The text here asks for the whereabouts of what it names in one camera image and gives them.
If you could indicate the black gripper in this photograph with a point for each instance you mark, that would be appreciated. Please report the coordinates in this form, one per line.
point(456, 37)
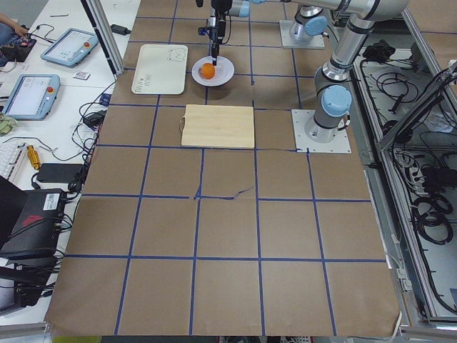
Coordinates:
point(220, 30)

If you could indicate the white round plate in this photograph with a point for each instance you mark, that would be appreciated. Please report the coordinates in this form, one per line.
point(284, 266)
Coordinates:
point(224, 70)

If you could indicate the orange fruit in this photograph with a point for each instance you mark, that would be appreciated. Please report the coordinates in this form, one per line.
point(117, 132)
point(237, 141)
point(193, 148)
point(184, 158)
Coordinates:
point(207, 71)

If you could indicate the cream bear tray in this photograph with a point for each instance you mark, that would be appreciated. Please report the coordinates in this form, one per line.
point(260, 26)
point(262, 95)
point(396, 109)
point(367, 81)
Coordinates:
point(160, 69)

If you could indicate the bamboo cutting board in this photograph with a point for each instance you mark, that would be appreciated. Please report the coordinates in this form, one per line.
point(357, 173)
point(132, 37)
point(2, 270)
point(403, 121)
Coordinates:
point(217, 126)

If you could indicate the far teach pendant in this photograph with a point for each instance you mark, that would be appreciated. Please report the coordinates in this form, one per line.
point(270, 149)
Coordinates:
point(71, 48)

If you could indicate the teach pendant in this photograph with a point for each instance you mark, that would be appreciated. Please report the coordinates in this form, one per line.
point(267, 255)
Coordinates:
point(32, 96)
point(71, 48)

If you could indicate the near teach pendant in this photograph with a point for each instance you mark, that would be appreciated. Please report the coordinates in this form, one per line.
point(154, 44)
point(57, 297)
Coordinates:
point(32, 96)

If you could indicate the black power adapter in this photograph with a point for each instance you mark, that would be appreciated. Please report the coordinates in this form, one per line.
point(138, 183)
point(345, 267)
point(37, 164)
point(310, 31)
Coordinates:
point(58, 172)

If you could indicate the gold metal cylinder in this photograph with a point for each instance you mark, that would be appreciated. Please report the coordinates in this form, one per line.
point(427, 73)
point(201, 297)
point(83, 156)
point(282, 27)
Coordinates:
point(33, 157)

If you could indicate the white keyboard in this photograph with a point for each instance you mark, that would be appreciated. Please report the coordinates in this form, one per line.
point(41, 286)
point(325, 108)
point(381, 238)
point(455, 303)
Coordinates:
point(12, 155)

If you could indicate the black laptop computer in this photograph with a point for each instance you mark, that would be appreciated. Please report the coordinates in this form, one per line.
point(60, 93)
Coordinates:
point(29, 221)

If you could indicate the aluminium frame post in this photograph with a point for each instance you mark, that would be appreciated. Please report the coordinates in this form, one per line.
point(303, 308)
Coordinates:
point(97, 18)

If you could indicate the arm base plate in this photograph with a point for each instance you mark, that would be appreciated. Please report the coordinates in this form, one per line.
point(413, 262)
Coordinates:
point(311, 138)
point(293, 36)

